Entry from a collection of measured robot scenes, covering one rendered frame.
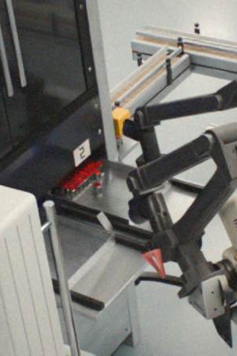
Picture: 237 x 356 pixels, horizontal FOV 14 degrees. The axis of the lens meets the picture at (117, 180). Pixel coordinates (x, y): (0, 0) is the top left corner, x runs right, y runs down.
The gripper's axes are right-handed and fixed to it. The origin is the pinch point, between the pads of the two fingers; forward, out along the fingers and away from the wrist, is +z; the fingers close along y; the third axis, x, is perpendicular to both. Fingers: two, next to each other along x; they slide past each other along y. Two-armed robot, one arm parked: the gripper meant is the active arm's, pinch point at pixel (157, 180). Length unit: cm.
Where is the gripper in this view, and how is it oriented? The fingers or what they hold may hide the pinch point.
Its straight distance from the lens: 321.1
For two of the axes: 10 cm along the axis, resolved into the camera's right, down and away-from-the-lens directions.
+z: 2.1, 8.4, 5.1
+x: -5.6, 5.3, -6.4
